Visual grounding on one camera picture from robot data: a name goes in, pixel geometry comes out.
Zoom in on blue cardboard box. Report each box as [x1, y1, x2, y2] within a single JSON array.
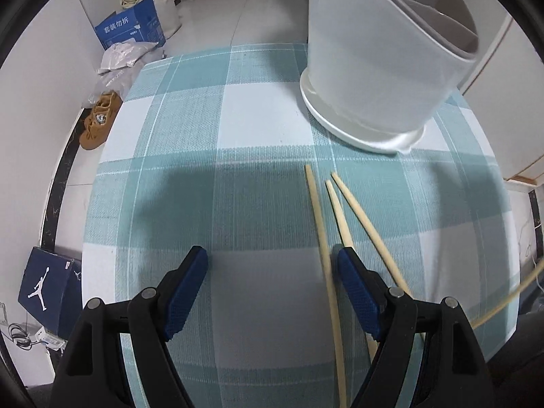
[[95, 0, 167, 50]]

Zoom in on tangle of cables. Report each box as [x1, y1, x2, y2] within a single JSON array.
[[0, 302, 66, 350]]

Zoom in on dark blue shoe box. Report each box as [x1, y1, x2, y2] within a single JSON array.
[[17, 246, 84, 337]]

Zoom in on teal checked tablecloth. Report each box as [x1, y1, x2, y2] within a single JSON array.
[[81, 42, 522, 408]]

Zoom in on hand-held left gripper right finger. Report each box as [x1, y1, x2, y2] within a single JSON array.
[[337, 244, 499, 408]]

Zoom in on white plastic bag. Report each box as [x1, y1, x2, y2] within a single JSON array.
[[96, 41, 165, 74]]

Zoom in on white woven sack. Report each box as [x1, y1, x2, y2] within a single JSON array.
[[151, 0, 182, 40]]

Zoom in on wooden chopstick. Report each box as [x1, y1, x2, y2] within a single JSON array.
[[471, 259, 544, 330], [305, 165, 348, 408], [331, 172, 426, 343], [325, 180, 379, 360]]

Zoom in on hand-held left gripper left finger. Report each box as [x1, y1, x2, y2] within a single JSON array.
[[50, 245, 209, 408]]

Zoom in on brown suede shoe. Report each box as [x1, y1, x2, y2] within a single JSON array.
[[80, 114, 112, 151], [92, 91, 124, 129]]

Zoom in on white cable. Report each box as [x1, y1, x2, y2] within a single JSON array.
[[515, 210, 544, 265]]

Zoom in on white cabinet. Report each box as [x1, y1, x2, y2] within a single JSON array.
[[461, 11, 544, 186]]

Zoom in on white translucent utensil holder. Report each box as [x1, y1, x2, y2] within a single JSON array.
[[299, 0, 481, 155]]

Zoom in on grey plastic bag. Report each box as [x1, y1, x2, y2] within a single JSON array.
[[82, 68, 142, 109]]

